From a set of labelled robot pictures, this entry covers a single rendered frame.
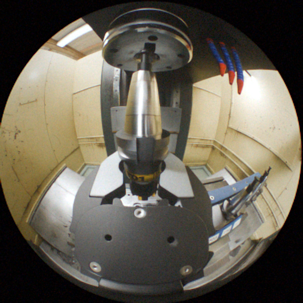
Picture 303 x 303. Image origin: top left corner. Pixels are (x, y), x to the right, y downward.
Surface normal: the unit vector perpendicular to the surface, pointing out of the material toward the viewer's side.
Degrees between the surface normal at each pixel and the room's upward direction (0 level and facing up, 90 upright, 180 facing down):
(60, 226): 24
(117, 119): 91
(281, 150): 90
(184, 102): 90
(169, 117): 90
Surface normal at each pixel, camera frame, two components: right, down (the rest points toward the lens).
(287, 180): -1.00, -0.01
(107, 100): 0.04, 0.48
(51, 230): 0.44, -0.80
